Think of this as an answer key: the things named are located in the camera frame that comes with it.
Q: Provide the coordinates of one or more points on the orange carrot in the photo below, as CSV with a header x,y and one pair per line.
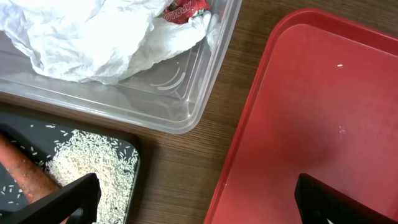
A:
x,y
33,181

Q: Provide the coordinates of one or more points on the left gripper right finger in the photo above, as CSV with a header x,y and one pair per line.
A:
x,y
319,203

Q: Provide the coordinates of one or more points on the white rice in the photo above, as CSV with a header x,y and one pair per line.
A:
x,y
46,164

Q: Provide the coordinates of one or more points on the clear plastic bin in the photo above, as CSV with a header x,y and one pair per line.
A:
x,y
169,97

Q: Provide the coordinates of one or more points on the white napkin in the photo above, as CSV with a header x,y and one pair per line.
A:
x,y
103,41

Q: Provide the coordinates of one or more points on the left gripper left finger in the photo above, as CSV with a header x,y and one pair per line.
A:
x,y
76,202

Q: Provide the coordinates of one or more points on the red snack wrapper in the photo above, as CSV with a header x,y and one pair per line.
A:
x,y
180,11

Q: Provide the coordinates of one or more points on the black tray bin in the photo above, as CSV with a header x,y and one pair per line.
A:
x,y
31,140

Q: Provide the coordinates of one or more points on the red serving tray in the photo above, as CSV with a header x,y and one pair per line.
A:
x,y
323,102

